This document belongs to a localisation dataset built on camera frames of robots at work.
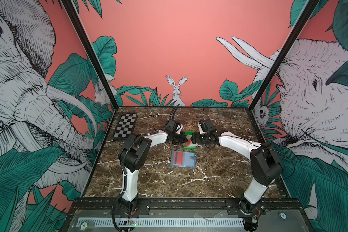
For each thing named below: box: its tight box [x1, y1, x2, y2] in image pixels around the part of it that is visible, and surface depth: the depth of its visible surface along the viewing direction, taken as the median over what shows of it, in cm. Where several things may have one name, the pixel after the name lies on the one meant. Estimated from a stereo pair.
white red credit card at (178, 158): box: [173, 151, 185, 166], surface depth 92 cm
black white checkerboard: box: [112, 112, 138, 141], surface depth 106 cm
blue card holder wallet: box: [170, 150, 197, 168], surface depth 92 cm
